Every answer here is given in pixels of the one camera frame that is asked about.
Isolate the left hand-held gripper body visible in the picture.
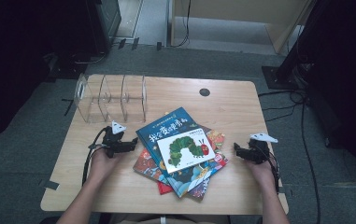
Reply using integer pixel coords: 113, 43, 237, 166
101, 120, 127, 159

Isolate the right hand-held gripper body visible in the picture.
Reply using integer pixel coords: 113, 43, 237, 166
246, 133, 278, 165

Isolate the colourful animals picture book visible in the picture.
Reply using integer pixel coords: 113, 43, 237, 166
133, 111, 226, 201

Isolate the blue monster picture book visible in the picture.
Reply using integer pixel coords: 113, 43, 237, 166
135, 106, 230, 199

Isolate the clear acrylic book rack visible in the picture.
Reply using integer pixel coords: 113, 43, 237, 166
74, 73, 149, 124

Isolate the white caterpillar picture book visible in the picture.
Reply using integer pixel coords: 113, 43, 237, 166
156, 127, 216, 175

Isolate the person's right hand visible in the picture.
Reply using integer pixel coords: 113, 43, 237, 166
244, 155, 277, 189

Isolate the person's left hand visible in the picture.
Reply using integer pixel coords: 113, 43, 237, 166
89, 146, 127, 185

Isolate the grey tape strip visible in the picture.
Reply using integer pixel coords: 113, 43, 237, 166
278, 185, 293, 197
38, 179, 60, 191

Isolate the red book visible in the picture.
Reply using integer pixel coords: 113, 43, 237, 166
156, 181, 174, 196

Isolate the crossed black tape mark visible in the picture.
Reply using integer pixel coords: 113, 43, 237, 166
61, 97, 77, 117

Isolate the black metal stand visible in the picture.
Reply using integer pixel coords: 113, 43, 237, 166
261, 0, 323, 91

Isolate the dark floor equipment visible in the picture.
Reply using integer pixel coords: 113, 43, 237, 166
43, 51, 90, 82

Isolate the dark curtain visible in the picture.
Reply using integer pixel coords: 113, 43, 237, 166
303, 0, 356, 188
0, 0, 93, 147

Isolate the black cabinet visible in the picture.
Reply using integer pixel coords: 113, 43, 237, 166
85, 0, 122, 56

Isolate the light wooden partition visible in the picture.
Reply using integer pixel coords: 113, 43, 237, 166
168, 0, 315, 54

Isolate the right hand-held gripper black cable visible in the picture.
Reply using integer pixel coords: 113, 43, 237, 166
259, 145, 282, 194

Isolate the hand-held gripper black cable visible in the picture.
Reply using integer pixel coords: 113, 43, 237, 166
259, 145, 282, 194
81, 126, 110, 188

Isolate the left hand-held gripper black cable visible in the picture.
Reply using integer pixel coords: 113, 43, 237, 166
81, 126, 110, 188

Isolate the long black floor cable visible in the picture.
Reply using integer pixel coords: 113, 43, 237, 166
300, 102, 322, 224

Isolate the looped black floor cable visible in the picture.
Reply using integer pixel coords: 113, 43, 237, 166
257, 88, 306, 123

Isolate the black floor cable by cabinet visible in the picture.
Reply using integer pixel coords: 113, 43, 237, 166
74, 49, 110, 65

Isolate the hanging black cable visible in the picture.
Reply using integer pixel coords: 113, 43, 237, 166
170, 0, 192, 49

